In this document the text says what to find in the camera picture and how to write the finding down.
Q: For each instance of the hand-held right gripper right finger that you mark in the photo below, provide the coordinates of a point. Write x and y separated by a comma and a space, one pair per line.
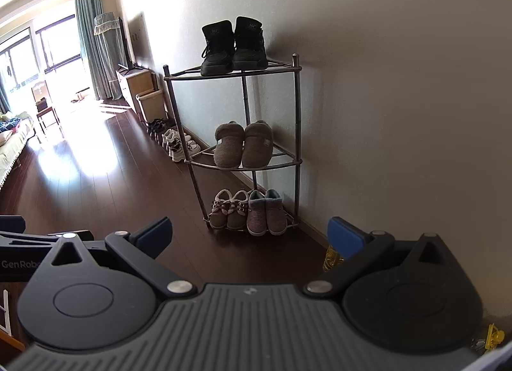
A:
344, 237

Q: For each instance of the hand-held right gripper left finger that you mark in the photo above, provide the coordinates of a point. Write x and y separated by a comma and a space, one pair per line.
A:
154, 235

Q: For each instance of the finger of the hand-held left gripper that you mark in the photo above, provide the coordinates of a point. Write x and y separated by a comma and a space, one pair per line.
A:
36, 239

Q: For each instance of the purple tweed fleece boot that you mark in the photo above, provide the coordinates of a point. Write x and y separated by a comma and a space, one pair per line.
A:
256, 217
276, 213

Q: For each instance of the taupe plush slipper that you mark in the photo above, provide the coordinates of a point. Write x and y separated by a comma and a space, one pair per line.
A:
228, 147
258, 147

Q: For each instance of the metal corner shoe rack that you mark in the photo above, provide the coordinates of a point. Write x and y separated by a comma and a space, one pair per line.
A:
296, 115

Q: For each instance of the black lace-up boot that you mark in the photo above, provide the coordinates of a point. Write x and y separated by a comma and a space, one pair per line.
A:
216, 51
250, 45

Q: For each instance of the row of assorted shoes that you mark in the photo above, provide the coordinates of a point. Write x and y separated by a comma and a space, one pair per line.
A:
176, 143

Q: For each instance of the covered sofa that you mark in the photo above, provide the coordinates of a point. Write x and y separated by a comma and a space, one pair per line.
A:
12, 147

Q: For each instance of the beige storage bin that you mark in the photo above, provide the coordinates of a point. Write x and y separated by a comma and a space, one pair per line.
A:
151, 107

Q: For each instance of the wooden chair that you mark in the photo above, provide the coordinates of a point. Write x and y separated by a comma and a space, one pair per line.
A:
44, 111

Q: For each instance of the wooden cabinet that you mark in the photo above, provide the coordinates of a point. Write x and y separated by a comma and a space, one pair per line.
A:
136, 81

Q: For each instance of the yellow plastic object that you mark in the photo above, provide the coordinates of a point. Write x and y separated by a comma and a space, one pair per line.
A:
492, 337

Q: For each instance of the beige covered stand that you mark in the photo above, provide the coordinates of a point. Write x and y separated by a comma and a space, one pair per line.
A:
110, 55

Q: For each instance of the black television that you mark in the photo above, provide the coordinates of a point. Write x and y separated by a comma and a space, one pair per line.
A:
134, 47

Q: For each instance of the large window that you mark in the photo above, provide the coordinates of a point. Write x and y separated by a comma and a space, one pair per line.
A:
56, 47

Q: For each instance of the teal curtain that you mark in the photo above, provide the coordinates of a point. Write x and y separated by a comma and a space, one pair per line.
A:
90, 35

